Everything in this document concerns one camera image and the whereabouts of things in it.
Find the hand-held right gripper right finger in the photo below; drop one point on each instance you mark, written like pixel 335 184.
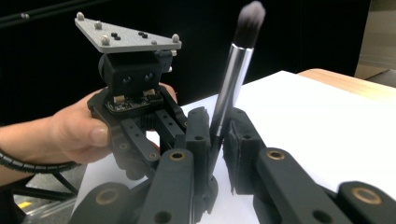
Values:
pixel 243 155

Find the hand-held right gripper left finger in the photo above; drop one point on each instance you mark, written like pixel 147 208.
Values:
pixel 199 149

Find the black makeup brush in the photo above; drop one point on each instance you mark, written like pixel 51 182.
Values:
pixel 232 81

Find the white table mat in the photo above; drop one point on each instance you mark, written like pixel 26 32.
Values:
pixel 311 130

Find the black metal stand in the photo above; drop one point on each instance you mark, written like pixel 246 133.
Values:
pixel 46 189

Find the black metal rod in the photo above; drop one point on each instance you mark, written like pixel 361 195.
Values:
pixel 46 11

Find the wooden table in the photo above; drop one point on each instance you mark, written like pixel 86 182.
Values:
pixel 358 85

